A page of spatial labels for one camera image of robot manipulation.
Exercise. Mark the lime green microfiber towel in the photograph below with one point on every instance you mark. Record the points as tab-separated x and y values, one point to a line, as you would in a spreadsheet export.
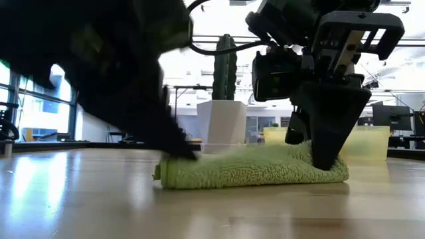
249	166

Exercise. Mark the green cactus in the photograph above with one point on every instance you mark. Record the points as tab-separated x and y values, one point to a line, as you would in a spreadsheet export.
224	66

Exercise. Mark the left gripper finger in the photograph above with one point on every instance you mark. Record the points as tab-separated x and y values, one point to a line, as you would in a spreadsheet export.
109	116
159	132

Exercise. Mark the black computer monitor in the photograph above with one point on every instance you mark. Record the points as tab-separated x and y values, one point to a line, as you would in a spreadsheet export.
391	116
420	123

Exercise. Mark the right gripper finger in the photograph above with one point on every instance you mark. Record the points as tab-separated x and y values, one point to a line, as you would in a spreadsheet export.
332	126
295	129

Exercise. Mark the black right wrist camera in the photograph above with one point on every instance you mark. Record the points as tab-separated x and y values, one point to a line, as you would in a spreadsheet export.
275	76

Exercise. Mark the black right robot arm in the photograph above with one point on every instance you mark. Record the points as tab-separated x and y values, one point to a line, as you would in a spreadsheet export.
345	4

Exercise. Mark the yellow translucent basket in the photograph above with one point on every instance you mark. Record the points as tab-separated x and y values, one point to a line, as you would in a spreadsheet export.
365	142

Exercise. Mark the white plant pot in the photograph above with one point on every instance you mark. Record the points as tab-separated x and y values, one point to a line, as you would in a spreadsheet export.
220	123

